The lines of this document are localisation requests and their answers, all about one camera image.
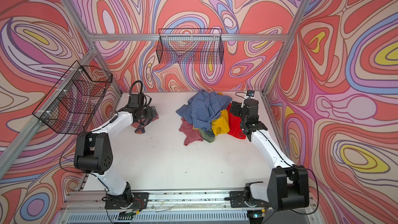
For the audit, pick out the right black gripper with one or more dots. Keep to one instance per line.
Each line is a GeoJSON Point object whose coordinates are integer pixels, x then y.
{"type": "Point", "coordinates": [238, 106]}

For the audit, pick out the maroon pink cloth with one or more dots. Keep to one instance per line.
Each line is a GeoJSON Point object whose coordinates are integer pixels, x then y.
{"type": "Point", "coordinates": [192, 135]}

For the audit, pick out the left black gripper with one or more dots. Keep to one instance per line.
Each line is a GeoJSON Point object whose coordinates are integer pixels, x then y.
{"type": "Point", "coordinates": [149, 114]}

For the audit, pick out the yellow cloth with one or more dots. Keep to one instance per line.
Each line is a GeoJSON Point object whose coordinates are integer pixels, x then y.
{"type": "Point", "coordinates": [221, 125]}

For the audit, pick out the green cloth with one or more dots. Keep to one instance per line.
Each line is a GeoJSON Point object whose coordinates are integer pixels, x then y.
{"type": "Point", "coordinates": [207, 135]}

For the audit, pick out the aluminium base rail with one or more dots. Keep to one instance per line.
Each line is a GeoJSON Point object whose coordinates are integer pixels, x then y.
{"type": "Point", "coordinates": [196, 206]}

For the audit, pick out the blue checkered shirt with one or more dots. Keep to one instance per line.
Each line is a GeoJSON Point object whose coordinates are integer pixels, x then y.
{"type": "Point", "coordinates": [203, 108]}

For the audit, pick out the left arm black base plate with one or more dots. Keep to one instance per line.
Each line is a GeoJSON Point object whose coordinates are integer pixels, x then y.
{"type": "Point", "coordinates": [136, 201]}

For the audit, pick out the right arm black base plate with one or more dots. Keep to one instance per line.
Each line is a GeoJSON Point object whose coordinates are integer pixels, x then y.
{"type": "Point", "coordinates": [241, 199]}

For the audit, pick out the black wire basket back wall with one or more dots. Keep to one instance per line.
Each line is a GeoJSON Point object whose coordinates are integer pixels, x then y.
{"type": "Point", "coordinates": [190, 46]}

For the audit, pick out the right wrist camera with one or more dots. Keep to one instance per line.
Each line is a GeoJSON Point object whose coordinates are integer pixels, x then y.
{"type": "Point", "coordinates": [250, 94]}

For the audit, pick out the black wire basket left wall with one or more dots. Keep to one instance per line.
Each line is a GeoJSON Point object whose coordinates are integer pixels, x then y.
{"type": "Point", "coordinates": [73, 105]}

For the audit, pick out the black wire basket wall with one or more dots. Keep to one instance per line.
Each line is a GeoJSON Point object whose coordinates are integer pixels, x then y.
{"type": "Point", "coordinates": [190, 46]}
{"type": "Point", "coordinates": [73, 105]}

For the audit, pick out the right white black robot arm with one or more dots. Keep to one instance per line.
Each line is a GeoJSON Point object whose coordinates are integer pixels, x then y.
{"type": "Point", "coordinates": [287, 187]}

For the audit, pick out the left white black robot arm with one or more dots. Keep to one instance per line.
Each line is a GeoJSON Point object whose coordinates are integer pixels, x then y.
{"type": "Point", "coordinates": [94, 155]}

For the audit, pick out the pink hooded sweatshirt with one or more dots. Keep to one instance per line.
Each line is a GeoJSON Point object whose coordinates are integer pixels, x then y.
{"type": "Point", "coordinates": [144, 125]}

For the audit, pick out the red cloth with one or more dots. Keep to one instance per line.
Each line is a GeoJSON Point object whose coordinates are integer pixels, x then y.
{"type": "Point", "coordinates": [234, 125]}

